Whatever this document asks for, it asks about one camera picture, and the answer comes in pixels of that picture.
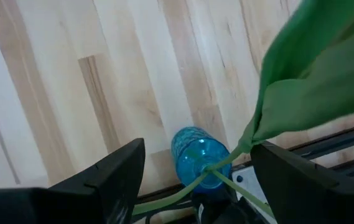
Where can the blue glass vase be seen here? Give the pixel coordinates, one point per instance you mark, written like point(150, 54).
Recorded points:
point(195, 149)

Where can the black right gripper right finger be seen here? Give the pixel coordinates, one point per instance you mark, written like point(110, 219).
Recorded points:
point(319, 202)

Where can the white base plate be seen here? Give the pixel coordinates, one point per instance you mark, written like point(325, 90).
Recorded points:
point(251, 183)

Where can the black aluminium table frame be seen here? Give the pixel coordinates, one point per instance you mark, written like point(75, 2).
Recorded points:
point(351, 135)

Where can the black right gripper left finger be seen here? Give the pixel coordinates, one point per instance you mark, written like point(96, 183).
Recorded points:
point(71, 205)

